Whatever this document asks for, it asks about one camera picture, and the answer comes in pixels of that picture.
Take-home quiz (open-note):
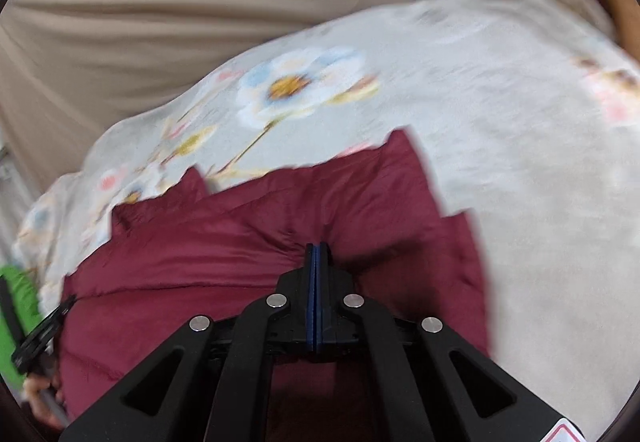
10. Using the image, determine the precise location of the maroon quilted puffer jacket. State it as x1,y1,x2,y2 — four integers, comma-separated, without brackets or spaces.
58,131,488,441

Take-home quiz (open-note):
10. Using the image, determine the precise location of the person's left hand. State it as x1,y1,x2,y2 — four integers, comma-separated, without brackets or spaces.
23,355,68,430

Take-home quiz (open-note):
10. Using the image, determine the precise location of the green object at bedside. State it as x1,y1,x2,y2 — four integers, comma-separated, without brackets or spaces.
1,266,42,390

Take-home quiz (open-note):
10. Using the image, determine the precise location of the white floral fleece blanket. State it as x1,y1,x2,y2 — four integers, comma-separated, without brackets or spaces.
14,0,639,441

